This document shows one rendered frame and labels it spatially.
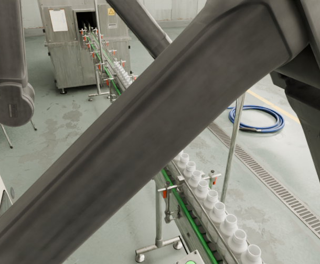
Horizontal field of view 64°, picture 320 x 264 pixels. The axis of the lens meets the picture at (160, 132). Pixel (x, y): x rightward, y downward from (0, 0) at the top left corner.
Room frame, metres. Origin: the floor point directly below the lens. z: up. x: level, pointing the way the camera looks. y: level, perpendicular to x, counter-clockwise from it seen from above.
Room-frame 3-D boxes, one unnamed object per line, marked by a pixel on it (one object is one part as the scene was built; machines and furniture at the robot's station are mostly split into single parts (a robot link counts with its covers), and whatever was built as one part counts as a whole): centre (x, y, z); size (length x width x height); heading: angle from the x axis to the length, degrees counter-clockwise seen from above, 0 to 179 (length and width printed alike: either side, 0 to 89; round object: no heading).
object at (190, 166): (0.82, -0.13, 1.08); 0.06 x 0.06 x 0.17
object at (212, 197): (0.66, -0.19, 1.08); 0.06 x 0.06 x 0.17
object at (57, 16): (4.22, 1.55, 1.22); 0.23 x 0.03 x 0.32; 110
